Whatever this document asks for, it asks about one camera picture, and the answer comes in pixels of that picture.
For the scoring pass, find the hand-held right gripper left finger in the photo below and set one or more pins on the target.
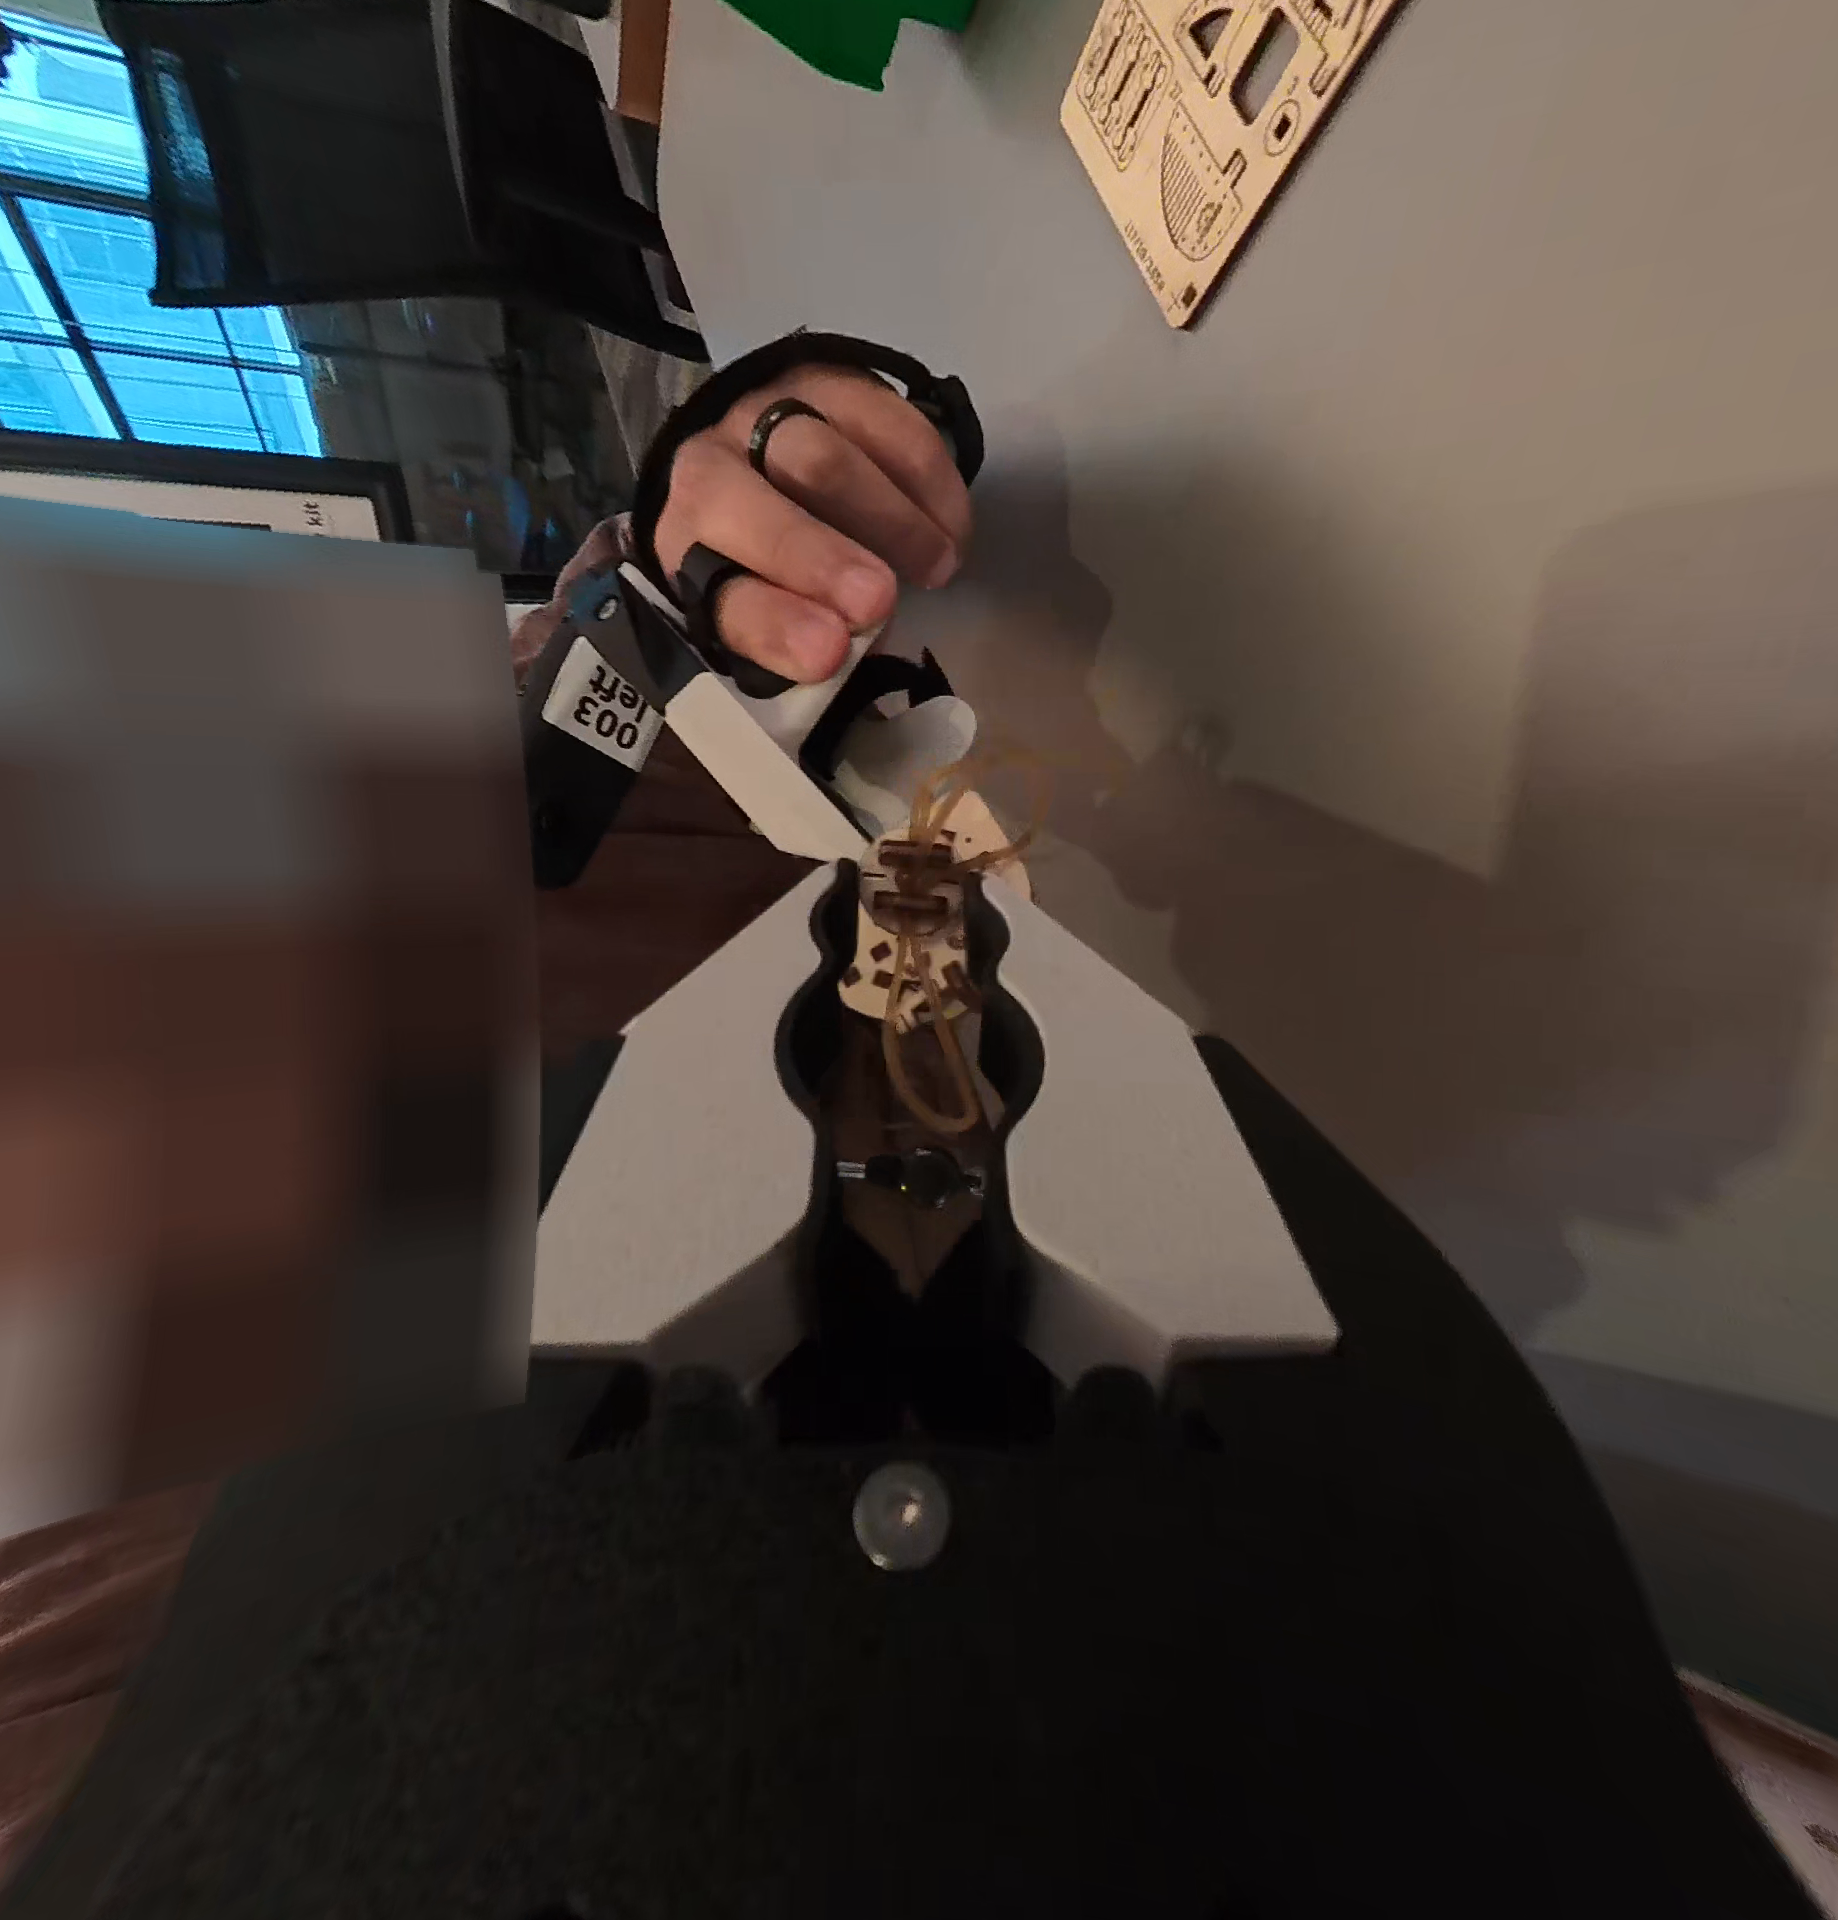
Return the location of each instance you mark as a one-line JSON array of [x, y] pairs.
[[683, 1139]]

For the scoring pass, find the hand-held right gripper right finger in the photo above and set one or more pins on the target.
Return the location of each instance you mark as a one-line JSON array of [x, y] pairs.
[[1142, 1151]]

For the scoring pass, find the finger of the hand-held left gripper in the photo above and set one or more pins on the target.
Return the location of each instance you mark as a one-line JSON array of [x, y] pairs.
[[923, 747], [761, 779]]

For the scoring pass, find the wooden model assembly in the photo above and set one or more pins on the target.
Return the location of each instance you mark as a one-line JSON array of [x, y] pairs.
[[908, 940]]

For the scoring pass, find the tan rubber band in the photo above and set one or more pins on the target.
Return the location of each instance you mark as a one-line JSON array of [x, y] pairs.
[[931, 1121]]

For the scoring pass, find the wooden model parts sheet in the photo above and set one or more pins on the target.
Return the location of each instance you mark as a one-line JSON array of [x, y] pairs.
[[1252, 165]]

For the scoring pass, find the person's left hand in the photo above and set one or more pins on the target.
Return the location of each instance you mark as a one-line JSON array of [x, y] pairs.
[[836, 513]]

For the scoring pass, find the black framed poster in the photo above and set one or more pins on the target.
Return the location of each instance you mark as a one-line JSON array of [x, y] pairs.
[[186, 488]]

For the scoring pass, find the black mesh chair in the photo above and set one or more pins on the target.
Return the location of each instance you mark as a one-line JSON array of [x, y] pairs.
[[409, 165]]

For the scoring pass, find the window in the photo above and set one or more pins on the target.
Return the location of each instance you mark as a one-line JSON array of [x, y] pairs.
[[63, 299]]

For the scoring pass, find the green sheet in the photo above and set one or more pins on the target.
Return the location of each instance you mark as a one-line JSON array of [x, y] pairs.
[[871, 34]]

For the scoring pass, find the brown wooden board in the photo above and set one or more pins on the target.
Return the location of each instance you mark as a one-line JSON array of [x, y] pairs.
[[645, 60]]

